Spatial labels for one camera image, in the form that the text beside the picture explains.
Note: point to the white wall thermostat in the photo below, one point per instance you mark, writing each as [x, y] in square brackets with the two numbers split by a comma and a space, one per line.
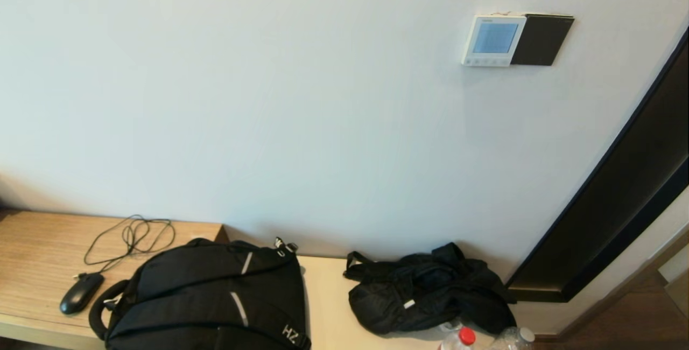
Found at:
[495, 37]

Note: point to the cream low cabinet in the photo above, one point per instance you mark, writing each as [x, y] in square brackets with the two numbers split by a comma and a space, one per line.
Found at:
[328, 307]

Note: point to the crumpled black fabric bag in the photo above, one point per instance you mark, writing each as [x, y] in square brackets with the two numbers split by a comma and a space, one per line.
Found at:
[425, 296]

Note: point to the large black backpack HZ print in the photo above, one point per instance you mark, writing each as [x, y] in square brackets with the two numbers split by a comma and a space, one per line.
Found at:
[204, 291]

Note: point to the clear plastic wrapper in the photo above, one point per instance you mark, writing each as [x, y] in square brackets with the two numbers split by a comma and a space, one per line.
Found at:
[449, 327]

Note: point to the red cap water bottle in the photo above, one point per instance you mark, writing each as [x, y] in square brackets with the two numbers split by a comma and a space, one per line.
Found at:
[465, 337]

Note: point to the white cap clear bottle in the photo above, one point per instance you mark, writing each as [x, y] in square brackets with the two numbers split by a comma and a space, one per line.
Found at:
[517, 339]

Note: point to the black computer mouse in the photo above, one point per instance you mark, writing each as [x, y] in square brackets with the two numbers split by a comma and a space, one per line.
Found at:
[79, 293]

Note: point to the light wooden desk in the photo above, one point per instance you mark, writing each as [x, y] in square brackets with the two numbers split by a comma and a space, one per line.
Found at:
[37, 247]

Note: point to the black wall switch panel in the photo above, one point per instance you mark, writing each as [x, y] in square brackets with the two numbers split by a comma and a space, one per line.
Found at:
[541, 40]

